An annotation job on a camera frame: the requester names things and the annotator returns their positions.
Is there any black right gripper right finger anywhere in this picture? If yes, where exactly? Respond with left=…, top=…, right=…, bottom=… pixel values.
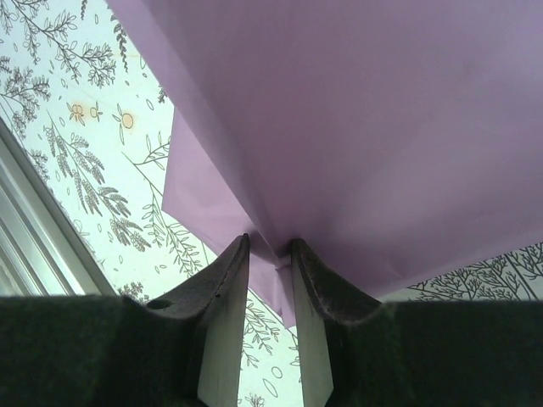
left=291, top=238, right=543, bottom=407

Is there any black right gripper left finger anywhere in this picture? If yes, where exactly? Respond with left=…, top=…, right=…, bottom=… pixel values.
left=0, top=234, right=251, bottom=407

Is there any floral tablecloth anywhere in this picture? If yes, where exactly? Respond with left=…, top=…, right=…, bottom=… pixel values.
left=0, top=0, right=543, bottom=407

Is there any pink and purple wrapping paper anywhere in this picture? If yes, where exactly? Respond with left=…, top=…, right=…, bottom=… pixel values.
left=104, top=0, right=543, bottom=330

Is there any aluminium frame rail bed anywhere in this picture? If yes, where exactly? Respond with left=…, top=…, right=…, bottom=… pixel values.
left=0, top=118, right=118, bottom=298

